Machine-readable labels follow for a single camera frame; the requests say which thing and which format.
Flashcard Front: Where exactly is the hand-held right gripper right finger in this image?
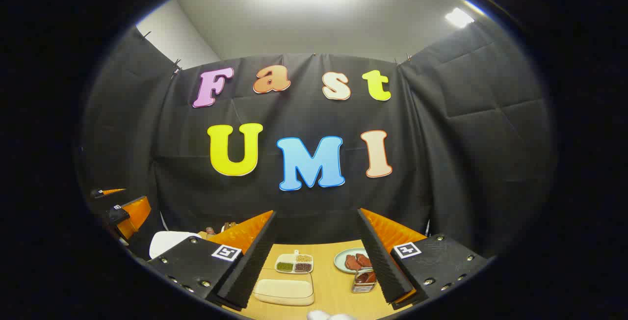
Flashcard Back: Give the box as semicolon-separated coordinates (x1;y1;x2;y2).
357;207;490;311

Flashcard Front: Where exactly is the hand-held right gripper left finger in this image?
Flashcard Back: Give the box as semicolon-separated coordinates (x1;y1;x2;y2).
147;210;277;311

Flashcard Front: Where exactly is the metal chopstick holder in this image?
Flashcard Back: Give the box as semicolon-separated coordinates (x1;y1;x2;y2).
351;268;377;293

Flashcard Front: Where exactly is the white rice cooker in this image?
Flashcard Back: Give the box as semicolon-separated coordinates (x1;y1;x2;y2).
149;231;202;260

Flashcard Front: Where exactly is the white sectioned tray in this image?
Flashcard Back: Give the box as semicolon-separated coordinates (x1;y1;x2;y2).
275;250;314;275

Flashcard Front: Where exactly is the pale green plate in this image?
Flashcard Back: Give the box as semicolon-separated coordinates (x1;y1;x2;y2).
334;248;374;274

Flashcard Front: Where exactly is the black backdrop cloth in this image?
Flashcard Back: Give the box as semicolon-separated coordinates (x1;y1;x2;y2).
78;26;557;262

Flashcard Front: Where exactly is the small ceiling light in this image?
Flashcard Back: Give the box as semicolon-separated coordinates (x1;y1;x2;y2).
445;7;475;28

